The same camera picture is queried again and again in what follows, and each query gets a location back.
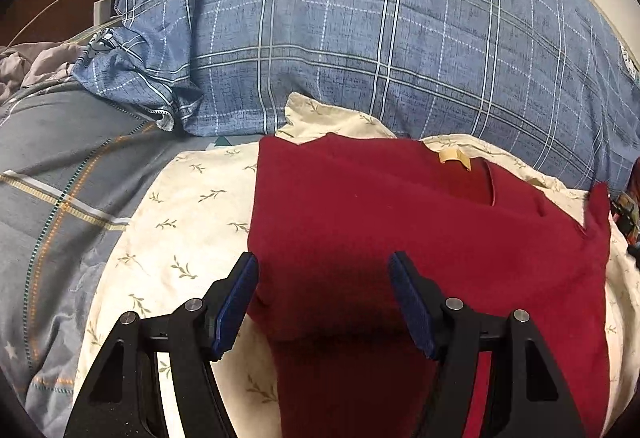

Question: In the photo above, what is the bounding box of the crumpled grey-pink cloth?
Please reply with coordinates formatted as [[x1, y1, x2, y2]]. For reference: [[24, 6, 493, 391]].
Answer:
[[0, 43, 88, 104]]

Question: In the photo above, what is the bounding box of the white charger plug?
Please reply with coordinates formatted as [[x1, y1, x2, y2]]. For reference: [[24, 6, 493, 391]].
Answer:
[[92, 0, 114, 26]]

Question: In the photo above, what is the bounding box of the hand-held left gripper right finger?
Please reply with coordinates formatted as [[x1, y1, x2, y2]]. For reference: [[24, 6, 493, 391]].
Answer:
[[388, 251, 586, 438]]

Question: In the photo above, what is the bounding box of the cream leaf-print cloth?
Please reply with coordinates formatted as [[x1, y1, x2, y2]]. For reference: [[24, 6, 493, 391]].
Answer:
[[75, 91, 640, 438]]

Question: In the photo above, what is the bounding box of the grey striped bedsheet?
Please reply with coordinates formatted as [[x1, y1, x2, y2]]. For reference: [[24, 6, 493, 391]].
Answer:
[[0, 83, 226, 429]]

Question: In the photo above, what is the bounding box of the blue plaid pillow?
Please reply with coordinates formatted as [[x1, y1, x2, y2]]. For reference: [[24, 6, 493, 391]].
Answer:
[[72, 0, 640, 199]]

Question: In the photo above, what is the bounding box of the white charger cable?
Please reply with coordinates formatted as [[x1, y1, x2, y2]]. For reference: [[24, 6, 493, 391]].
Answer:
[[7, 0, 106, 49]]

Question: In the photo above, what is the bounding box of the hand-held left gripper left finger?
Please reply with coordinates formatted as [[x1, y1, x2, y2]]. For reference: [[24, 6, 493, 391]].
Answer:
[[64, 251, 260, 438]]

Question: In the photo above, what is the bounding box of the colourful patterned item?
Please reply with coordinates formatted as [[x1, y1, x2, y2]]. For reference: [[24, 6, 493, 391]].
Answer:
[[610, 191, 640, 269]]

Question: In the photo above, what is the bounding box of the dark red garment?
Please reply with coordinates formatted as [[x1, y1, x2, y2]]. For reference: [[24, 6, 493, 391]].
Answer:
[[248, 132, 613, 438]]

